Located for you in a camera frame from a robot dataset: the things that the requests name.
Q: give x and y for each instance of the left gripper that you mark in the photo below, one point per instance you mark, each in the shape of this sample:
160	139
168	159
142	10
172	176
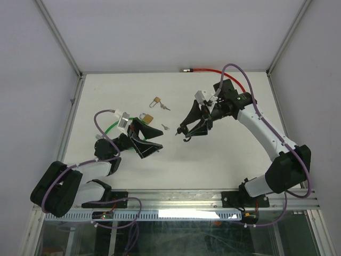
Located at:
144	149

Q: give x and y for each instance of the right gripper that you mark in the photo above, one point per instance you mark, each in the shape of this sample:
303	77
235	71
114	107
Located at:
194	115

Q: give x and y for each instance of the large brass padlock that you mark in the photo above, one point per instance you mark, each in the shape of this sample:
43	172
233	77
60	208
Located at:
146	118

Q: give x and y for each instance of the small padlock silver keys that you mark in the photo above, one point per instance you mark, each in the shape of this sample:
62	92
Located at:
164	106

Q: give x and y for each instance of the small brass padlock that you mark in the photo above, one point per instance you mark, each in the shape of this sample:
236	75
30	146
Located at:
155	101

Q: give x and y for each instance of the green cable lock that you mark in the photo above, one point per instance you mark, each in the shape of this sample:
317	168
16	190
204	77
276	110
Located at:
112	126

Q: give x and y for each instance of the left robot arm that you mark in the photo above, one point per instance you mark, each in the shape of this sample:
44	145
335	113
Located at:
62	185

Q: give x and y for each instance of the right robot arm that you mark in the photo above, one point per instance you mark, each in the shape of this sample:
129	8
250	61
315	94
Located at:
290	163

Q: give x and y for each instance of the red cable lock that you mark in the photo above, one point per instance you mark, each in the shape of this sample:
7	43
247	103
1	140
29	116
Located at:
192	70

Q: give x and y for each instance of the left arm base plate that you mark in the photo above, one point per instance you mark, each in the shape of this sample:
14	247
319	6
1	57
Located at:
117	198

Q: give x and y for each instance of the slotted cable duct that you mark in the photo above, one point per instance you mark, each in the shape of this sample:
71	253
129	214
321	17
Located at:
157	215

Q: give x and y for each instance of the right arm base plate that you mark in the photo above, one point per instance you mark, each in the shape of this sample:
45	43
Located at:
238	200

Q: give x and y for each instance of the aluminium mounting rail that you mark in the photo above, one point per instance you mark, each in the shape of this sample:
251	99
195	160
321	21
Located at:
202	199

